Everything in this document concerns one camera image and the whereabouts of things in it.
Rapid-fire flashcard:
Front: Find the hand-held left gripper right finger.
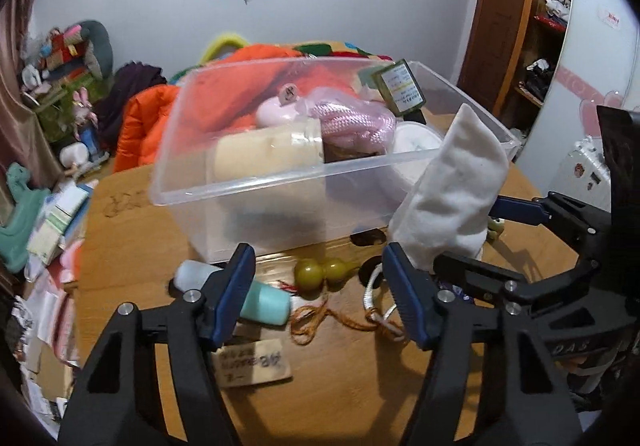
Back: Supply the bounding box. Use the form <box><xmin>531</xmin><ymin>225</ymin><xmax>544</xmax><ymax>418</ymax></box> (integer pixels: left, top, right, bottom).
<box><xmin>381</xmin><ymin>242</ymin><xmax>586</xmax><ymax>446</ymax></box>

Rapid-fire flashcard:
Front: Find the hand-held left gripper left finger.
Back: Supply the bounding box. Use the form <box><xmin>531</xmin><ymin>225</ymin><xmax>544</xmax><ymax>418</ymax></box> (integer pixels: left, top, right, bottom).
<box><xmin>57</xmin><ymin>243</ymin><xmax>257</xmax><ymax>446</ymax></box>

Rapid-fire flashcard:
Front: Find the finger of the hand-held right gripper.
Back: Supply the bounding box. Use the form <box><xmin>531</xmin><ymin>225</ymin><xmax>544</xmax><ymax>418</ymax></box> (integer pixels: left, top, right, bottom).
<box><xmin>433</xmin><ymin>250</ymin><xmax>597</xmax><ymax>315</ymax></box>
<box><xmin>489</xmin><ymin>190</ymin><xmax>614</xmax><ymax>263</ymax></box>

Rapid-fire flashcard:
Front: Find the clear plastic storage box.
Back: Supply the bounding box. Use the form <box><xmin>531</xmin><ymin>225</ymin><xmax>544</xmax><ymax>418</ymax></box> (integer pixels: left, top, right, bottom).
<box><xmin>150</xmin><ymin>55</ymin><xmax>521</xmax><ymax>264</ymax></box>

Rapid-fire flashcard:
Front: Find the white cloth pouch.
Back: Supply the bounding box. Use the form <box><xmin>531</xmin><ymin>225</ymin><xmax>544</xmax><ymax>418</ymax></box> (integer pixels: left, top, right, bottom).
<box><xmin>389</xmin><ymin>104</ymin><xmax>510</xmax><ymax>272</ymax></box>

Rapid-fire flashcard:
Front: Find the cream round jar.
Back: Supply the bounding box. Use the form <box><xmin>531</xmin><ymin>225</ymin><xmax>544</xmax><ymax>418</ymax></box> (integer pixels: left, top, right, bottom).
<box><xmin>207</xmin><ymin>119</ymin><xmax>326</xmax><ymax>187</ymax></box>

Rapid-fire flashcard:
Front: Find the pink braided rope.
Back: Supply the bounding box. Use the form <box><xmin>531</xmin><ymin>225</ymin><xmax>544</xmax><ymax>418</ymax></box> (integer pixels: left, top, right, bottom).
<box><xmin>300</xmin><ymin>87</ymin><xmax>397</xmax><ymax>154</ymax></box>

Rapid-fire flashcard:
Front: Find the wooden desktop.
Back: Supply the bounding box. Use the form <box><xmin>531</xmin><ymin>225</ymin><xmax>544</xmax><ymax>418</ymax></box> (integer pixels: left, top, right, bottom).
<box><xmin>75</xmin><ymin>109</ymin><xmax>581</xmax><ymax>446</ymax></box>

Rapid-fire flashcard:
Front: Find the teal and white bottle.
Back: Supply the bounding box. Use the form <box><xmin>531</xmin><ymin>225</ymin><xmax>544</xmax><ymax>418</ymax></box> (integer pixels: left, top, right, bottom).
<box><xmin>175</xmin><ymin>260</ymin><xmax>292</xmax><ymax>326</ymax></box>

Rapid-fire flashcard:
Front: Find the white ribbed suitcase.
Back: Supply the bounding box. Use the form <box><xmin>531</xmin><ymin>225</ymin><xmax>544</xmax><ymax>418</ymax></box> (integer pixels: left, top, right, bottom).
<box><xmin>550</xmin><ymin>136</ymin><xmax>613</xmax><ymax>214</ymax></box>

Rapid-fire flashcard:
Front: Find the paper label tag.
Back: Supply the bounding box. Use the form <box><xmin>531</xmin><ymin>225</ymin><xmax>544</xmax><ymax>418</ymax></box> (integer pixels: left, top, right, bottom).
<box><xmin>212</xmin><ymin>338</ymin><xmax>293</xmax><ymax>389</ymax></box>

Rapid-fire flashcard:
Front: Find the green box with cream label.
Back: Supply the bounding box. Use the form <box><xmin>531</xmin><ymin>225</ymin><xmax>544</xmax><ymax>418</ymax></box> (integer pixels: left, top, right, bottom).
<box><xmin>375</xmin><ymin>59</ymin><xmax>427</xmax><ymax>117</ymax></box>

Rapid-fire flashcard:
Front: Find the wooden shelf unit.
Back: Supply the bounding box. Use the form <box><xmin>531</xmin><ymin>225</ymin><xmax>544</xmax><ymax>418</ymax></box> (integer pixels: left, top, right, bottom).
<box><xmin>520</xmin><ymin>0</ymin><xmax>576</xmax><ymax>110</ymax></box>

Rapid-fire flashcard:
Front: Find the white wardrobe with pink decals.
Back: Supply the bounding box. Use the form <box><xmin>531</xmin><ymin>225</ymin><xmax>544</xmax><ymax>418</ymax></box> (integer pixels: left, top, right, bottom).
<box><xmin>515</xmin><ymin>0</ymin><xmax>640</xmax><ymax>197</ymax></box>

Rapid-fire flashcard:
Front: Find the orange puffer jacket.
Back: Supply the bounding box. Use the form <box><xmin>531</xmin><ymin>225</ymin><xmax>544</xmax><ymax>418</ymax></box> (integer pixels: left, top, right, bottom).
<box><xmin>114</xmin><ymin>44</ymin><xmax>311</xmax><ymax>174</ymax></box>

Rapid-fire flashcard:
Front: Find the white and green carton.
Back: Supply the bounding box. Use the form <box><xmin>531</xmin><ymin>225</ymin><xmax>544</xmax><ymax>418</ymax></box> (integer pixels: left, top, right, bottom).
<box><xmin>27</xmin><ymin>179</ymin><xmax>98</xmax><ymax>267</ymax></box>

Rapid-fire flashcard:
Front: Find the pile of papers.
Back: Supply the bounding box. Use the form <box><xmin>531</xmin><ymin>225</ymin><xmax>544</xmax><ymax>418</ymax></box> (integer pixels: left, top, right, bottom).
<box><xmin>10</xmin><ymin>246</ymin><xmax>83</xmax><ymax>422</ymax></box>

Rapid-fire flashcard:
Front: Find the brown wooden door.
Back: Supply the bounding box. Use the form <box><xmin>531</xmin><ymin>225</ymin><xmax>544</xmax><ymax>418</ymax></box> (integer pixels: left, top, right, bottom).
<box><xmin>457</xmin><ymin>0</ymin><xmax>543</xmax><ymax>114</ymax></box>

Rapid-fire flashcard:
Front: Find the teal dinosaur toy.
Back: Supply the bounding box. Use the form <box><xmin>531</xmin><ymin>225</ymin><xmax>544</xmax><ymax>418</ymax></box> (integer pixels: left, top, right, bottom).
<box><xmin>0</xmin><ymin>162</ymin><xmax>51</xmax><ymax>274</ymax></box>

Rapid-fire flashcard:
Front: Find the dark purple cloth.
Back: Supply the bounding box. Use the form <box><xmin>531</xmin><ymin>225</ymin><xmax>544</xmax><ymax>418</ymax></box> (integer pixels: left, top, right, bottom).
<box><xmin>95</xmin><ymin>61</ymin><xmax>168</xmax><ymax>142</ymax></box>

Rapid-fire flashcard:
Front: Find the pink rabbit toy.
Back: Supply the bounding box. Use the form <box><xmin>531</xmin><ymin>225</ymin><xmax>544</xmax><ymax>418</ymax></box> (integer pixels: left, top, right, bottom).
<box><xmin>72</xmin><ymin>89</ymin><xmax>98</xmax><ymax>127</ymax></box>

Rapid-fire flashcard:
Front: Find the colourful patchwork blanket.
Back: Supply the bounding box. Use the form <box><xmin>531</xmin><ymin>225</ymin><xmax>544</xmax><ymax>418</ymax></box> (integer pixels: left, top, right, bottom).
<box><xmin>295</xmin><ymin>40</ymin><xmax>396</xmax><ymax>62</ymax></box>

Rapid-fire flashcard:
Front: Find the green cardboard box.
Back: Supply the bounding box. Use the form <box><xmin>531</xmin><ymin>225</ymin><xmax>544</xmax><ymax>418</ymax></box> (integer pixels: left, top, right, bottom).
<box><xmin>32</xmin><ymin>76</ymin><xmax>101</xmax><ymax>142</ymax></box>

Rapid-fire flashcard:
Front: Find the grey curved cushion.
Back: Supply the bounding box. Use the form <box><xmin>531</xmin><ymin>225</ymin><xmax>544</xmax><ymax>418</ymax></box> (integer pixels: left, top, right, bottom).
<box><xmin>75</xmin><ymin>20</ymin><xmax>113</xmax><ymax>80</ymax></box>

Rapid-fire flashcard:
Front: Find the white plush toy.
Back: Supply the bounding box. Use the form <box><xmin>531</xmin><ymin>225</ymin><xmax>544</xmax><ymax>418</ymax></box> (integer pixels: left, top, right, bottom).
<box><xmin>20</xmin><ymin>64</ymin><xmax>43</xmax><ymax>90</ymax></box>

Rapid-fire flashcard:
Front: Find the red toy box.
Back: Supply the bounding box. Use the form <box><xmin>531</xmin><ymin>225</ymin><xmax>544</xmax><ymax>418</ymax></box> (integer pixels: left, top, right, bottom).
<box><xmin>40</xmin><ymin>26</ymin><xmax>83</xmax><ymax>72</ymax></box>

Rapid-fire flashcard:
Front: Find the white cord with ring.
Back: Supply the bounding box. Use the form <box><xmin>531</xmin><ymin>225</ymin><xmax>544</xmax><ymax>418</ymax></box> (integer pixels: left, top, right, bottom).
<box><xmin>362</xmin><ymin>263</ymin><xmax>401</xmax><ymax>337</ymax></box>

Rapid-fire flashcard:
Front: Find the olive gourd with orange cord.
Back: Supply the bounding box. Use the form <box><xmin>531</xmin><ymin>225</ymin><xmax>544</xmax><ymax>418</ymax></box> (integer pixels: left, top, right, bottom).
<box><xmin>289</xmin><ymin>259</ymin><xmax>403</xmax><ymax>346</ymax></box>

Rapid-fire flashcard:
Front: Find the yellow plush ring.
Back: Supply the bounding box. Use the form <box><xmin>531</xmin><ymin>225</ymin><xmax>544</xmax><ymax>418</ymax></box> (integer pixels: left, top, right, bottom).
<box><xmin>201</xmin><ymin>31</ymin><xmax>248</xmax><ymax>64</ymax></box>

